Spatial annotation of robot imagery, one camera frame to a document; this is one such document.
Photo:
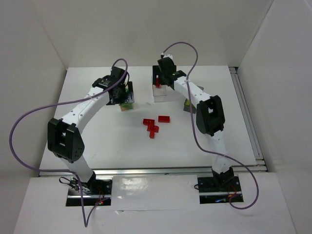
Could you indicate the long red lego brick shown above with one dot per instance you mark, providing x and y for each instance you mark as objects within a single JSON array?
[{"x": 164, "y": 119}]

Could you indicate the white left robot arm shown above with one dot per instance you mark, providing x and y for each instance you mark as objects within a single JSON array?
[{"x": 64, "y": 134}]

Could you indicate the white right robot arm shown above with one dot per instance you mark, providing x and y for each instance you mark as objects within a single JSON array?
[{"x": 209, "y": 116}]

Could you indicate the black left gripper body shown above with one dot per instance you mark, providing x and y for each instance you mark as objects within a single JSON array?
[{"x": 129, "y": 95}]

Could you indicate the small red lego brick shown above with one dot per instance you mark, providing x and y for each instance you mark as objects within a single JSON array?
[{"x": 152, "y": 134}]

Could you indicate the red sloped lego brick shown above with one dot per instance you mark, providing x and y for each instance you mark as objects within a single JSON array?
[{"x": 153, "y": 128}]

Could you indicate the aluminium front rail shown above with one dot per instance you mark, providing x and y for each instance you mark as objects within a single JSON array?
[{"x": 152, "y": 171}]

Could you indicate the clear plastic container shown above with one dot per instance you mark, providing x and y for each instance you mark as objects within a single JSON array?
[{"x": 159, "y": 93}]

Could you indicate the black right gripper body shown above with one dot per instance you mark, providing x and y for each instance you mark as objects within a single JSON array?
[{"x": 156, "y": 76}]

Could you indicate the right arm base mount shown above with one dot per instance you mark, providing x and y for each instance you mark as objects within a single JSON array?
[{"x": 209, "y": 193}]

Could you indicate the red flower lego brick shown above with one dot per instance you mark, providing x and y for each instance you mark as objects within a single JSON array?
[{"x": 158, "y": 83}]

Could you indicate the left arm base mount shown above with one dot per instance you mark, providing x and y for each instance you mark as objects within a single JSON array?
[{"x": 100, "y": 194}]

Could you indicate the brown tinted plastic container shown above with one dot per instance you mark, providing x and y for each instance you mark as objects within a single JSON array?
[{"x": 126, "y": 106}]

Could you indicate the smoky grey plastic container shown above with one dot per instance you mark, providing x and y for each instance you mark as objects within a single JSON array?
[{"x": 193, "y": 95}]

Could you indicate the aluminium side rail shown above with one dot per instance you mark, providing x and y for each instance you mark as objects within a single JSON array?
[{"x": 260, "y": 161}]

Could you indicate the red lego plate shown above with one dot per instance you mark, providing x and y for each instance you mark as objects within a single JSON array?
[{"x": 148, "y": 122}]

